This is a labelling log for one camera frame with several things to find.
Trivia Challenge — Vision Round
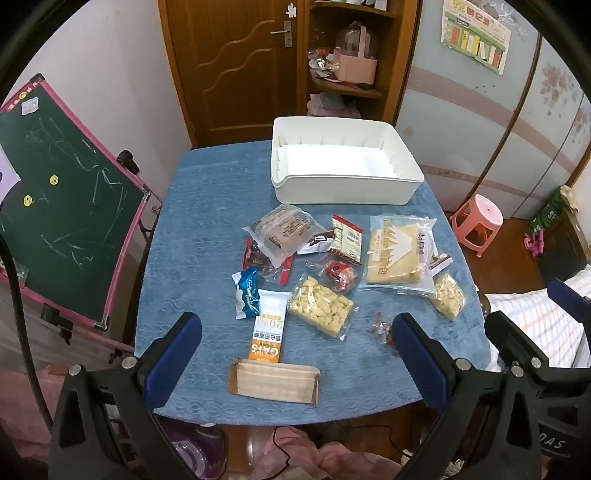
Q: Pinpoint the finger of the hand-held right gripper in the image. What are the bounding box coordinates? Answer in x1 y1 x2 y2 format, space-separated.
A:
484 311 552 386
547 278 591 330

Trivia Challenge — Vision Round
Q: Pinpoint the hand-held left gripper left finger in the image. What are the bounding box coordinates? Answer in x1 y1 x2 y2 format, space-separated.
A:
48 311 204 480

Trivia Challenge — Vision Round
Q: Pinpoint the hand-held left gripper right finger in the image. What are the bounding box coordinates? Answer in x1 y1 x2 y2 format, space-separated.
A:
392 312 543 480

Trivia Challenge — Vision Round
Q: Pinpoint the blue white snack packet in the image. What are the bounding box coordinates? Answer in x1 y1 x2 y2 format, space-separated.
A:
232 266 260 320

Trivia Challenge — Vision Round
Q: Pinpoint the white orange bar packet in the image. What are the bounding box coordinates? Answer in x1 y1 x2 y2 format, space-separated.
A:
248 289 293 362

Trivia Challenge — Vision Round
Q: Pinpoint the yellow cracker bag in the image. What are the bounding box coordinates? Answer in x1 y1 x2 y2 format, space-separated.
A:
358 214 437 296

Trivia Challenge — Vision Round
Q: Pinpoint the white plastic bin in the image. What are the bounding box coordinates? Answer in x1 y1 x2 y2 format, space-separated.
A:
271 116 425 205

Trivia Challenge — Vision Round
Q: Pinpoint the white checked bed sheet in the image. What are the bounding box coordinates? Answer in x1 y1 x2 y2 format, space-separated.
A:
482 265 591 372

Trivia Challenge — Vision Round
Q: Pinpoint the small red wrapped candy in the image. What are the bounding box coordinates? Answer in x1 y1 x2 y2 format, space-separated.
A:
364 311 394 345

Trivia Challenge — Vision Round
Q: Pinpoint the dark wooden cabinet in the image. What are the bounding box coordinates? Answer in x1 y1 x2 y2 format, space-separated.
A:
538 207 591 283

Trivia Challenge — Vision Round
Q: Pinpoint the pink toy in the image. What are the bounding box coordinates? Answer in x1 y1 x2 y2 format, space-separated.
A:
523 230 546 258

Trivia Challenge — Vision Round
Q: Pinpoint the small peanut bag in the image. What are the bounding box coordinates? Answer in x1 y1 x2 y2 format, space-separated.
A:
428 271 468 320

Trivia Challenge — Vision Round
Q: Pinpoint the green bag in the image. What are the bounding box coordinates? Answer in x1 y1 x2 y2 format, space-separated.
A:
527 185 579 237

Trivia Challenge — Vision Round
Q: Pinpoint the purple plastic appliance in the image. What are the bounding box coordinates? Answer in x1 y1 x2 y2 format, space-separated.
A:
159 418 228 480

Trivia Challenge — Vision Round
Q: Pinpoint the beige paper packet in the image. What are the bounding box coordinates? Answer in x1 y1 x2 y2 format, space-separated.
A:
228 358 321 407

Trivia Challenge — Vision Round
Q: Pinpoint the large peanut bag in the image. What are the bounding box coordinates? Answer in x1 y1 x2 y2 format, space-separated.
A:
287 274 360 342

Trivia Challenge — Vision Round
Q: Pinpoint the red candy clear packet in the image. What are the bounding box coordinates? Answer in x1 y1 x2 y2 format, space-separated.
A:
305 258 361 295

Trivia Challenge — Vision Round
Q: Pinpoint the pink plastic stool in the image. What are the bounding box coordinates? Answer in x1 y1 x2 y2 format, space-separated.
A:
450 194 504 258

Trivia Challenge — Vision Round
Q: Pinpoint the dark red clear snack packet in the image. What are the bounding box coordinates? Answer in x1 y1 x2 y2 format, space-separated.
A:
242 239 295 285

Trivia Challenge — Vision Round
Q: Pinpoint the green white red packet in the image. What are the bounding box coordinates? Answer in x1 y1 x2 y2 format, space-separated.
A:
329 214 366 267

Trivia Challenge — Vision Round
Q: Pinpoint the pink cloth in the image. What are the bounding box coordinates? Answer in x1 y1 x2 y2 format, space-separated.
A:
263 425 402 480

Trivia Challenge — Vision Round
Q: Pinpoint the brown cake clear packet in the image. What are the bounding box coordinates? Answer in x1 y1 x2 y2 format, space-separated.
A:
243 204 327 268

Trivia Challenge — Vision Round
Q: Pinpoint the floral sliding wardrobe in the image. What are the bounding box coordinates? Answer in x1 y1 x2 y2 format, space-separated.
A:
394 0 591 222

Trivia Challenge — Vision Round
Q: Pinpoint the wooden shelf unit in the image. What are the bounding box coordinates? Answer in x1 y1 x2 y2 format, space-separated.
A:
295 0 423 130

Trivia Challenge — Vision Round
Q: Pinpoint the brown wooden door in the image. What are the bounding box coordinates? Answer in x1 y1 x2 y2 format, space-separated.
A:
158 0 306 149

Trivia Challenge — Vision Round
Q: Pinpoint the pink basket clear dome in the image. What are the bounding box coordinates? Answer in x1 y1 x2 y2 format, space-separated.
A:
331 21 379 86

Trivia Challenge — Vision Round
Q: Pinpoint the black cable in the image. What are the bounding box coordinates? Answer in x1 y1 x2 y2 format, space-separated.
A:
0 228 54 435

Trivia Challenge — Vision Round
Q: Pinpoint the green chalkboard pink frame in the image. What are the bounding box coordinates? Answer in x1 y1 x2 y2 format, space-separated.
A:
0 73 163 365

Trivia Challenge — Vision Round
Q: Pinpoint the wall poster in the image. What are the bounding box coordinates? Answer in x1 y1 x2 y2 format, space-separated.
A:
440 0 512 75

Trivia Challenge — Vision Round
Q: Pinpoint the silver door handle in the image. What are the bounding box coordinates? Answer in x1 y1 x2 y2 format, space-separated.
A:
270 21 294 48

